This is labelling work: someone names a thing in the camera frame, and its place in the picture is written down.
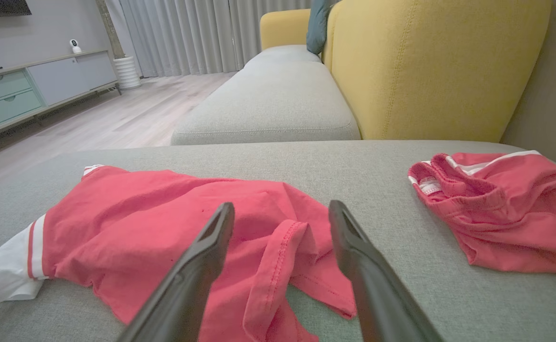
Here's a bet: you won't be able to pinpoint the teal throw pillow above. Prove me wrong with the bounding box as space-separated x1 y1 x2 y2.
306 0 341 56

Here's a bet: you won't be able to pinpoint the red jersey with white sleeves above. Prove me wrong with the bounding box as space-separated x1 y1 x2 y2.
0 164 358 342

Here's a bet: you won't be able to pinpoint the grey sofa seat cushion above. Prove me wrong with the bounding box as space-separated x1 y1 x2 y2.
0 140 556 342
170 45 362 146

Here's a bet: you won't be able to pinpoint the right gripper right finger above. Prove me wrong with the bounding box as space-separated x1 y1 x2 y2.
328 199 445 342

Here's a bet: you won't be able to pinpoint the low media cabinet with drawers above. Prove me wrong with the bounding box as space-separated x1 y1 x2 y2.
0 47 122 146

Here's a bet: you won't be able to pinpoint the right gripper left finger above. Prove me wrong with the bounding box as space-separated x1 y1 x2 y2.
115 202 236 342

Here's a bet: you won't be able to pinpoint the red shorts with white stripe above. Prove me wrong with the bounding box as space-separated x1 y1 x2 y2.
407 150 556 275

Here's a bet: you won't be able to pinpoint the yellow sofa armrest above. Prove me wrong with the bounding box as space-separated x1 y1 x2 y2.
259 9 312 52

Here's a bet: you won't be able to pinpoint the brown plant trunk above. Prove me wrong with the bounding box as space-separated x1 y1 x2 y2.
94 0 126 60

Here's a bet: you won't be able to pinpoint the black wall television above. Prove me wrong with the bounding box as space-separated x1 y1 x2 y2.
0 0 33 17

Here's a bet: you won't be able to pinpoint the yellow sofa backrest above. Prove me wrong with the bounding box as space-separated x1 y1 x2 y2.
322 0 553 143

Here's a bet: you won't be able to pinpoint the light grey curtains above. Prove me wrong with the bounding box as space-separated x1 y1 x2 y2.
105 0 313 79

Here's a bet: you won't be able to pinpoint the white ribbed planter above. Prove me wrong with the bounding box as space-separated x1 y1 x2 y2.
113 56 142 90

